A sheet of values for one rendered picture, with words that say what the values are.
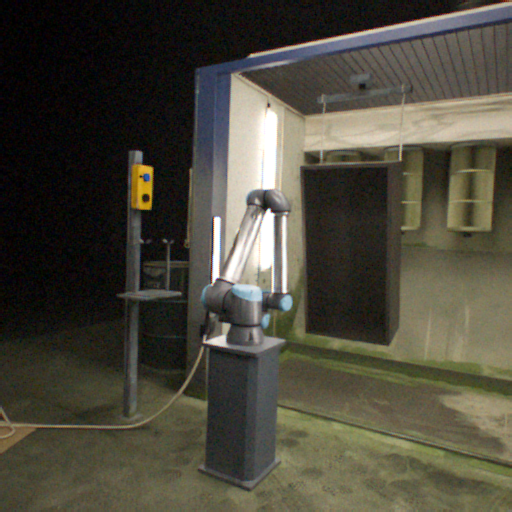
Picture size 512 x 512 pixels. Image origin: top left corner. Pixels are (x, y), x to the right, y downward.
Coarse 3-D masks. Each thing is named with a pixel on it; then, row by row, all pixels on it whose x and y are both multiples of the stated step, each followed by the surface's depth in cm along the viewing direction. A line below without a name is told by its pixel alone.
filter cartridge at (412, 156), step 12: (396, 156) 373; (408, 156) 370; (420, 156) 373; (408, 168) 371; (420, 168) 374; (408, 180) 371; (420, 180) 376; (408, 192) 372; (420, 192) 377; (408, 204) 373; (420, 204) 380; (408, 216) 373; (420, 216) 381; (408, 228) 373
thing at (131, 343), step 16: (128, 160) 259; (128, 176) 259; (128, 192) 260; (128, 208) 260; (128, 224) 261; (128, 240) 261; (128, 256) 262; (128, 272) 262; (128, 288) 262; (128, 304) 263; (128, 320) 263; (128, 336) 263; (128, 352) 264; (128, 368) 264; (128, 384) 264; (128, 400) 265; (128, 416) 265
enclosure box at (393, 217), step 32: (320, 192) 321; (352, 192) 310; (384, 192) 299; (320, 224) 327; (352, 224) 315; (384, 224) 304; (320, 256) 333; (352, 256) 321; (384, 256) 309; (320, 288) 337; (352, 288) 326; (384, 288) 315; (320, 320) 336; (352, 320) 332; (384, 320) 320
